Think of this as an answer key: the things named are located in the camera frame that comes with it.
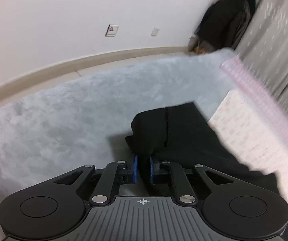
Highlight black pants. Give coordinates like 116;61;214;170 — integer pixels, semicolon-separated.
125;102;279;193

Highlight cherry print white bed sheet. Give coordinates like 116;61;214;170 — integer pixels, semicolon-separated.
209;90;288;202

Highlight pink striped knit blanket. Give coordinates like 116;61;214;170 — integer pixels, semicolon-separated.
220;56;288;146

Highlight grey star pattern curtain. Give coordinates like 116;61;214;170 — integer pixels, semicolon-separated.
236;0;288;116

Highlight white wall switch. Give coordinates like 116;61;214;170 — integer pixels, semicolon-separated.
151;28;160;37

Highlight white wall socket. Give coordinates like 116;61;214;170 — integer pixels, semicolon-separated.
105;24;119;37

